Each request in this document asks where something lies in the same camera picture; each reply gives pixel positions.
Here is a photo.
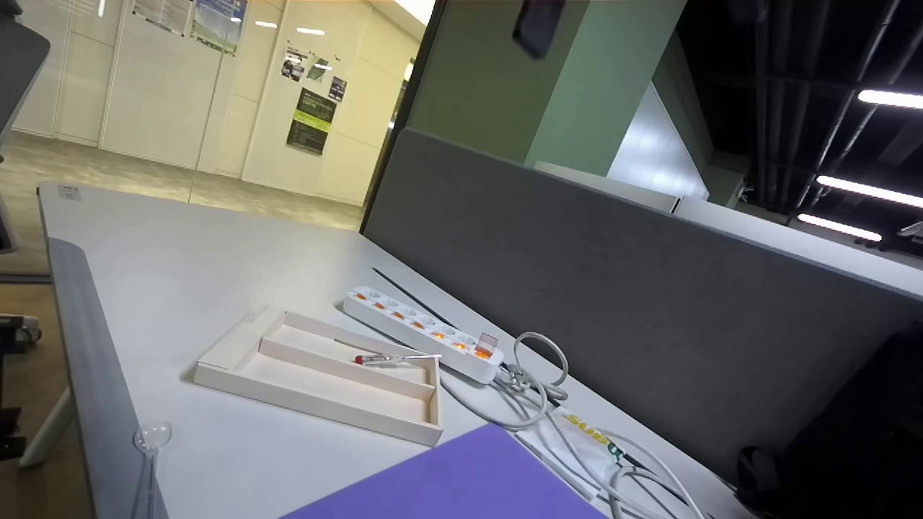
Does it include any dark monitor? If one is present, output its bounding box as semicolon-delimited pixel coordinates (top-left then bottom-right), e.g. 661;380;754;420
0;2;56;139

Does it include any white power strip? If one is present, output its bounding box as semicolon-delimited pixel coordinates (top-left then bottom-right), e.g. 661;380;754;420
341;283;507;386

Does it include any grey desk partition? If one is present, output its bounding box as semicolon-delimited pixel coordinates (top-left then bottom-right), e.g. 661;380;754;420
361;128;923;485

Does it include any black office chair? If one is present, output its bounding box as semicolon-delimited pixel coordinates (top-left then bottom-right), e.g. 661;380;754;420
733;325;923;519

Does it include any large blue wall poster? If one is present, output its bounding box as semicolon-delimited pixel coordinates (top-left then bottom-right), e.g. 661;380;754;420
188;0;250;59

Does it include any white power cable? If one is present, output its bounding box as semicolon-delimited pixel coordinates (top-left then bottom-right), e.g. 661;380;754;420
436;328;715;519

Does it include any white table leg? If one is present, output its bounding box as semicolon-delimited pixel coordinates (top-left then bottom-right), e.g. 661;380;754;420
17;384;74;474

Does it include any black frame on pillar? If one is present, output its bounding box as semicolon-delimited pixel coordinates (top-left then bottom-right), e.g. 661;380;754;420
510;0;568;64

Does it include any white compartment tray box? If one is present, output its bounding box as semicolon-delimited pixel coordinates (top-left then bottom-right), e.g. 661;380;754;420
188;306;448;451

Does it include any pen with red tip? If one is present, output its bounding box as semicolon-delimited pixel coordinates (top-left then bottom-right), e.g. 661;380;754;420
331;334;432;373

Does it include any purple sheet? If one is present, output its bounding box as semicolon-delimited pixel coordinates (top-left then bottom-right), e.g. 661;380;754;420
281;420;608;519

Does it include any yellow green cable bundle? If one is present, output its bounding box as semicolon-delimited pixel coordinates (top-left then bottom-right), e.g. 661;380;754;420
559;409;648;474

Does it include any pale wall poster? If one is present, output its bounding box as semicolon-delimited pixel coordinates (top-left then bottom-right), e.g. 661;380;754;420
129;0;197;37

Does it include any black equipment base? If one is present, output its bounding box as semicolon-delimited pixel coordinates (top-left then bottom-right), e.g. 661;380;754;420
0;315;46;361

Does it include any black and green poster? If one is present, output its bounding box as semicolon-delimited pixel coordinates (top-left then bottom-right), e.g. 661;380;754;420
282;87;341;158

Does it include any long ceiling light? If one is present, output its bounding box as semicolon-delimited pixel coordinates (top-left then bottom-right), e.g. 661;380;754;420
793;210;886;246
853;87;923;113
813;174;923;214

